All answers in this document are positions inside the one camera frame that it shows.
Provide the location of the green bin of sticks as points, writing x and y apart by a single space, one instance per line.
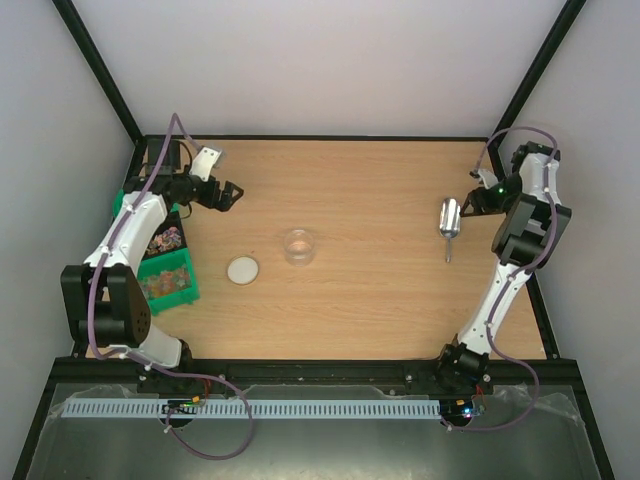
117 203

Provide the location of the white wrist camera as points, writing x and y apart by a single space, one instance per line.
205 161
486 178

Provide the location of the light blue cable duct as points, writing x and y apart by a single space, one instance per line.
130 408

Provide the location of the green bin of gummies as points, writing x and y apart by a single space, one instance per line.
168 281

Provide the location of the clear glass jar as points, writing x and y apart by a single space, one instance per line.
299 247

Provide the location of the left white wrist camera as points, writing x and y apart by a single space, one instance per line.
205 161

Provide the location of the black aluminium frame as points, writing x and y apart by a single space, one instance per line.
551 370

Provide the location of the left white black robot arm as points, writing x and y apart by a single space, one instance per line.
105 305

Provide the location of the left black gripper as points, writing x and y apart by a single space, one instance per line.
226 202

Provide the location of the black bin of lollipops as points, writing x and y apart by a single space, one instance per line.
168 237

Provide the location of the metal candy scoop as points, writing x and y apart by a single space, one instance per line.
449 224

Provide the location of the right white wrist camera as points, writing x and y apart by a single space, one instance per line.
486 178

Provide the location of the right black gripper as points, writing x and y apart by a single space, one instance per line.
473 201

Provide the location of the metal front tray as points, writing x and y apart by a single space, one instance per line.
510 436

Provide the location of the white jar lid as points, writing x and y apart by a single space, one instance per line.
243 270

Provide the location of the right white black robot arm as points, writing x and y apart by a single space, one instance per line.
534 221

